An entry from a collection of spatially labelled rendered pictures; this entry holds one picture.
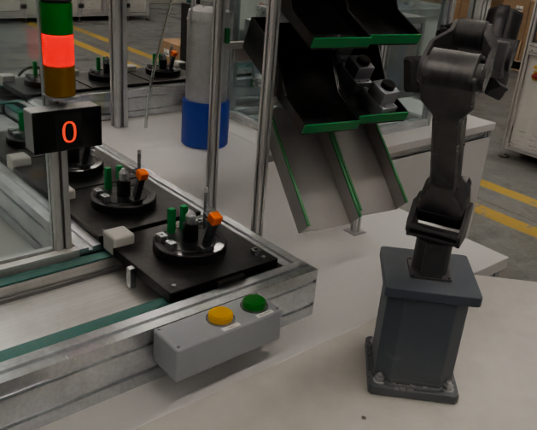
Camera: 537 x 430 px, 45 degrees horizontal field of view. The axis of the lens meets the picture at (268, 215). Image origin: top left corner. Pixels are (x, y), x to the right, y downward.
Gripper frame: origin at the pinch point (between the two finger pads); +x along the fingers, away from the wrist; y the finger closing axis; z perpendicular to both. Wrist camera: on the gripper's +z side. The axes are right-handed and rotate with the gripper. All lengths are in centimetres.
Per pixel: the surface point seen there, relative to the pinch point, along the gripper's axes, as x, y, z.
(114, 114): 131, 18, -8
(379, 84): 13.2, 0.0, -1.7
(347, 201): 14.6, 7.6, -25.3
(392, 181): 17.7, -7.2, -22.9
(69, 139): 20, 62, -8
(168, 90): 143, -7, -1
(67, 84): 18, 62, 1
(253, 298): 0, 39, -36
